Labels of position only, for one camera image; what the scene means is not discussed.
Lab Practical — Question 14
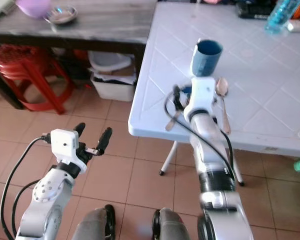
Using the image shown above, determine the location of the blue mug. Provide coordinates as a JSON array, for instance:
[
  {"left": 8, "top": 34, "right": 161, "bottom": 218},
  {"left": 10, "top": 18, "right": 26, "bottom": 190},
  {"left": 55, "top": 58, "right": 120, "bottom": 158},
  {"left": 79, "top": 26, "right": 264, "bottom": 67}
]
[{"left": 190, "top": 38, "right": 224, "bottom": 79}]

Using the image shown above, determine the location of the metal fork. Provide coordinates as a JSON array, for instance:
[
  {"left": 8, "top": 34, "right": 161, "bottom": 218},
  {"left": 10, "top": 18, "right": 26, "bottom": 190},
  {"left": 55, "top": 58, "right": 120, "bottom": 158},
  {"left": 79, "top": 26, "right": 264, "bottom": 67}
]
[{"left": 164, "top": 109, "right": 181, "bottom": 132}]

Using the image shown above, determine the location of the metal spoon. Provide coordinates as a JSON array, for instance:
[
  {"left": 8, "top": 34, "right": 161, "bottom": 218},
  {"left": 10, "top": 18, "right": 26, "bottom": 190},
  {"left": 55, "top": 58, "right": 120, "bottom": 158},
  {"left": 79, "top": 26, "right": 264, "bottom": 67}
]
[{"left": 214, "top": 76, "right": 232, "bottom": 135}]

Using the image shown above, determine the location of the white plastic bin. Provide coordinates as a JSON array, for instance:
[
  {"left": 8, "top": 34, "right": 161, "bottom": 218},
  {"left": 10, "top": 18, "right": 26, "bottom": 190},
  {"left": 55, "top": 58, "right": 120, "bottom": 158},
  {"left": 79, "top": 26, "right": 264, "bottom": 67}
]
[{"left": 87, "top": 49, "right": 139, "bottom": 103}]

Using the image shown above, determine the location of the grey left robot leg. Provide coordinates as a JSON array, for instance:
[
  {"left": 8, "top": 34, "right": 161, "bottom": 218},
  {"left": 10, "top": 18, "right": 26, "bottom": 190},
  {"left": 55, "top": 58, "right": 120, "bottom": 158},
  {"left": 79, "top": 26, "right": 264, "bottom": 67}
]
[{"left": 71, "top": 204, "right": 116, "bottom": 240}]

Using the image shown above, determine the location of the grey robot leg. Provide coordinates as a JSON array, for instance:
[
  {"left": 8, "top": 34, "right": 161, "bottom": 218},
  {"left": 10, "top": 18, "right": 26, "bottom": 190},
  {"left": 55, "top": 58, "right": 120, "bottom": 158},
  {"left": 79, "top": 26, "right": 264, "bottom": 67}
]
[
  {"left": 152, "top": 207, "right": 192, "bottom": 240},
  {"left": 71, "top": 204, "right": 116, "bottom": 240}
]

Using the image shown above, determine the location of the white plastic folding table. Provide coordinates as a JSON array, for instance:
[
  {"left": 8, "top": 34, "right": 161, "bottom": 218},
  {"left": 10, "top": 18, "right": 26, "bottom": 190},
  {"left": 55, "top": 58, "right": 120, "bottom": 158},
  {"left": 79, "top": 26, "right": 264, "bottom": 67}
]
[{"left": 128, "top": 1, "right": 300, "bottom": 187}]

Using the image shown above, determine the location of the red plastic stool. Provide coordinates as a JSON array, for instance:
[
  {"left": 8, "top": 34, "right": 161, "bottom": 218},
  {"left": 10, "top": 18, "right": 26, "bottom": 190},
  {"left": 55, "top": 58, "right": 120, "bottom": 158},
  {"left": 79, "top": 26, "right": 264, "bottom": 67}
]
[{"left": 0, "top": 43, "right": 75, "bottom": 115}]

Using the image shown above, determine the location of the dark wooden table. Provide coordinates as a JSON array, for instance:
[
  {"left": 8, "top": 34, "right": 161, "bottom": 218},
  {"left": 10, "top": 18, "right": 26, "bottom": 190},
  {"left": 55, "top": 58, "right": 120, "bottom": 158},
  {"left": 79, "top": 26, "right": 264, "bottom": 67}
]
[{"left": 0, "top": 0, "right": 159, "bottom": 113}]

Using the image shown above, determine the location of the grey right robot leg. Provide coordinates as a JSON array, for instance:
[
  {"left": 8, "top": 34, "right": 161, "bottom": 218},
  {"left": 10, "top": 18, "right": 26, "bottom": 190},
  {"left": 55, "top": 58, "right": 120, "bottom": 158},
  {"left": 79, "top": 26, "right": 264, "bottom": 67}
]
[{"left": 152, "top": 207, "right": 192, "bottom": 240}]

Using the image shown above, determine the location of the black box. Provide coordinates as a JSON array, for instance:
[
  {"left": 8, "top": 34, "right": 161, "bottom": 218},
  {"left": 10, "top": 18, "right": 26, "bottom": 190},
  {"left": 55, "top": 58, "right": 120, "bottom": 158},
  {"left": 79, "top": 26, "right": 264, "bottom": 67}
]
[{"left": 235, "top": 0, "right": 279, "bottom": 20}]

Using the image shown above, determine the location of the small metal bowl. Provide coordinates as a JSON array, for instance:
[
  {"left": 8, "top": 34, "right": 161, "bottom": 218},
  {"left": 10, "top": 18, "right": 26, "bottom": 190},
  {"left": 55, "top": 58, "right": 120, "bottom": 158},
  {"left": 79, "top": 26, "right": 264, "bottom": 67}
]
[{"left": 44, "top": 5, "right": 79, "bottom": 26}]

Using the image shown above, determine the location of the blue plastic water bottle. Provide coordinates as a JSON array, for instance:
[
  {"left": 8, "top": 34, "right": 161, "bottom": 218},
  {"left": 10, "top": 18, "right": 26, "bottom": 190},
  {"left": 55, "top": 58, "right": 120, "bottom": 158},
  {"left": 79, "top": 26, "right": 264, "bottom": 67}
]
[{"left": 264, "top": 0, "right": 300, "bottom": 35}]

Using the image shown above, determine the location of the purple bowl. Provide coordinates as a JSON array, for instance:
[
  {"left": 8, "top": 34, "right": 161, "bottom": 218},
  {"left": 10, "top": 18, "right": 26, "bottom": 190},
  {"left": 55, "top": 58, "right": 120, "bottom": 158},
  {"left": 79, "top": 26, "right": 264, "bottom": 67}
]
[{"left": 15, "top": 0, "right": 54, "bottom": 20}]

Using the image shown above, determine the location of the white and orange packet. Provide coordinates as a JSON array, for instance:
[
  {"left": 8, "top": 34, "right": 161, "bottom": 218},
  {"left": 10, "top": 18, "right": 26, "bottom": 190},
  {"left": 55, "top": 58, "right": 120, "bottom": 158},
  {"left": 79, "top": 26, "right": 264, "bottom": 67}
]
[{"left": 287, "top": 18, "right": 300, "bottom": 34}]

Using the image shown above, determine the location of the pale green tray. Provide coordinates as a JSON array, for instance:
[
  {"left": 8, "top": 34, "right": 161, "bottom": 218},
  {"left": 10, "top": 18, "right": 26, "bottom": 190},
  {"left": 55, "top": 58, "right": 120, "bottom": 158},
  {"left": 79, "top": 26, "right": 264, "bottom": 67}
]
[{"left": 0, "top": 0, "right": 16, "bottom": 22}]

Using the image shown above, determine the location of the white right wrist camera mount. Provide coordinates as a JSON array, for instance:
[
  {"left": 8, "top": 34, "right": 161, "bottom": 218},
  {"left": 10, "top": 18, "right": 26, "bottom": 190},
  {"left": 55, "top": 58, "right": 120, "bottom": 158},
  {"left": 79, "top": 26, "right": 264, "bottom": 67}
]
[{"left": 184, "top": 76, "right": 217, "bottom": 120}]

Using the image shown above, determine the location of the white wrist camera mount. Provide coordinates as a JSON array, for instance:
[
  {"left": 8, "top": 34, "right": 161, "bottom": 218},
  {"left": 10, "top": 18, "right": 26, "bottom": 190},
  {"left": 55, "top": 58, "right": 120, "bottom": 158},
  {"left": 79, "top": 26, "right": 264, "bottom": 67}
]
[
  {"left": 49, "top": 128, "right": 81, "bottom": 166},
  {"left": 184, "top": 76, "right": 217, "bottom": 120}
]

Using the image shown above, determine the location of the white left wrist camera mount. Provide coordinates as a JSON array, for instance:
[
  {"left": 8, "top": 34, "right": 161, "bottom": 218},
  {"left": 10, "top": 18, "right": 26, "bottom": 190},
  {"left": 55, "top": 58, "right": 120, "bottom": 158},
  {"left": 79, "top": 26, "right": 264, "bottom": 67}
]
[{"left": 49, "top": 128, "right": 81, "bottom": 166}]

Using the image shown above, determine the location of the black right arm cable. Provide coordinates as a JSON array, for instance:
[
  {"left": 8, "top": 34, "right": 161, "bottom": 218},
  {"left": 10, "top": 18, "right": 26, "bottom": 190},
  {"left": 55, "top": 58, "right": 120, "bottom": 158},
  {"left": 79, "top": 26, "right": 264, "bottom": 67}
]
[{"left": 164, "top": 84, "right": 237, "bottom": 187}]

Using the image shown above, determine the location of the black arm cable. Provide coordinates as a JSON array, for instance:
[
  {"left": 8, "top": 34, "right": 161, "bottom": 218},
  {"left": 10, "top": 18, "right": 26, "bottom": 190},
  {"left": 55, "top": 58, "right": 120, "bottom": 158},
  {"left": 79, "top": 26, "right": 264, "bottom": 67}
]
[
  {"left": 0, "top": 134, "right": 53, "bottom": 240},
  {"left": 164, "top": 84, "right": 237, "bottom": 187}
]

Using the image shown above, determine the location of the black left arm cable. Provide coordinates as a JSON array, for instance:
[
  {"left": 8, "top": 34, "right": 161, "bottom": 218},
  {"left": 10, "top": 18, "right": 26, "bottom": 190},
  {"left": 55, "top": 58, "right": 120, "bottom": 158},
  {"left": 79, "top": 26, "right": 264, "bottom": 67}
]
[{"left": 0, "top": 134, "right": 53, "bottom": 240}]

